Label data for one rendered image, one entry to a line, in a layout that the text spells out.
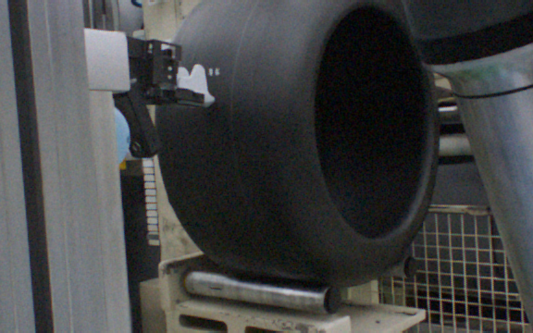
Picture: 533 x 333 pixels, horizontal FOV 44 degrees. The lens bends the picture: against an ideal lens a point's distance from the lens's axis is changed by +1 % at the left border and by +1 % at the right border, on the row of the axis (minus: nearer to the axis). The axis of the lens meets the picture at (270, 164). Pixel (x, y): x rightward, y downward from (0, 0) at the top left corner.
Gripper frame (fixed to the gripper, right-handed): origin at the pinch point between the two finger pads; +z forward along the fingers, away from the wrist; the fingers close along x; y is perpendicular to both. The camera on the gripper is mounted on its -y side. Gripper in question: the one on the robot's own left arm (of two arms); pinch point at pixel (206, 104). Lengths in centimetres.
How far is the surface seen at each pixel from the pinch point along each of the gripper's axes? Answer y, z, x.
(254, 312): -35.1, 19.7, 6.4
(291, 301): -32.0, 18.7, -2.8
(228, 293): -32.3, 18.8, 12.3
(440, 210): -17, 66, -8
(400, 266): -28, 46, -9
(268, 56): 7.0, 3.9, -9.1
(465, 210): -17, 66, -14
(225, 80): 3.8, 1.6, -2.4
